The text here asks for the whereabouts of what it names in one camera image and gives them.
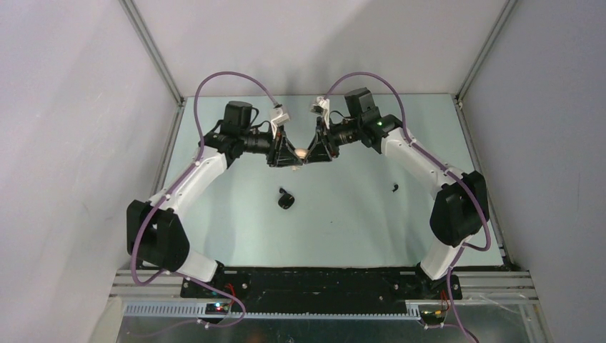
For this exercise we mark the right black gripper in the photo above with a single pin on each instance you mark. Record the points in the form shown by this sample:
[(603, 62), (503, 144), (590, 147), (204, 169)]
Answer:
[(323, 148)]

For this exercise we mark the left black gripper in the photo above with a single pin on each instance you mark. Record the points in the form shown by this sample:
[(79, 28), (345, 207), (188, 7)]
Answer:
[(281, 153)]

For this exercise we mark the beige earbud charging case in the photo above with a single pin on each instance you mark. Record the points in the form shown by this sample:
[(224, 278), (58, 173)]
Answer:
[(301, 153)]

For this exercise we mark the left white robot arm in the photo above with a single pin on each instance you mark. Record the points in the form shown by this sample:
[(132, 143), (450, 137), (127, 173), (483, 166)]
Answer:
[(154, 228)]

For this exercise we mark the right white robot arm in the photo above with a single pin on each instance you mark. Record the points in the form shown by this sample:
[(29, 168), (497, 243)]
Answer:
[(460, 207)]

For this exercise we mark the black earbud charging case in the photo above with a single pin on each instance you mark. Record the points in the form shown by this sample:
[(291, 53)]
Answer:
[(286, 199)]

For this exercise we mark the left controller board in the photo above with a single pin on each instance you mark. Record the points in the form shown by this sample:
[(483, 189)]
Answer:
[(216, 309)]

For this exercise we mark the controller board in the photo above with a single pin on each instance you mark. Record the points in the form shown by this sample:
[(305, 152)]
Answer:
[(432, 318), (216, 309)]

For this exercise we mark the right controller board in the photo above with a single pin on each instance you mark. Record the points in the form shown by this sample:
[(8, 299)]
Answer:
[(432, 318)]

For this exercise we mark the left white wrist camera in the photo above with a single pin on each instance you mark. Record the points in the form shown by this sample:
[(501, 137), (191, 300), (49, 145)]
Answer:
[(278, 116)]

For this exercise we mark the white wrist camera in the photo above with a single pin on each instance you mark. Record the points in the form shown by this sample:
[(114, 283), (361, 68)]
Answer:
[(320, 107), (278, 116)]

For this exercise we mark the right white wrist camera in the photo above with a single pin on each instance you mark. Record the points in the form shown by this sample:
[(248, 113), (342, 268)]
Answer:
[(320, 107)]

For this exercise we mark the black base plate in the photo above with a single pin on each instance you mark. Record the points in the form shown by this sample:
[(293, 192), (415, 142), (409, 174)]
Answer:
[(294, 290)]

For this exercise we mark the grey slotted cable duct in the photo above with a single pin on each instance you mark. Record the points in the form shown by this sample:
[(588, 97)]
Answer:
[(196, 310)]

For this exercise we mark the left aluminium frame post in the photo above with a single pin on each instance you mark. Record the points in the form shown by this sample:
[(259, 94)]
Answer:
[(147, 40)]

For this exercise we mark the aluminium frame post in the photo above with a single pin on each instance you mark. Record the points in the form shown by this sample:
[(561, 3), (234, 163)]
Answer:
[(494, 33), (147, 40)]

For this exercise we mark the right aluminium frame post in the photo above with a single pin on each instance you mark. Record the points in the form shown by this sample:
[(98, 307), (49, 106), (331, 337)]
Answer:
[(494, 33)]

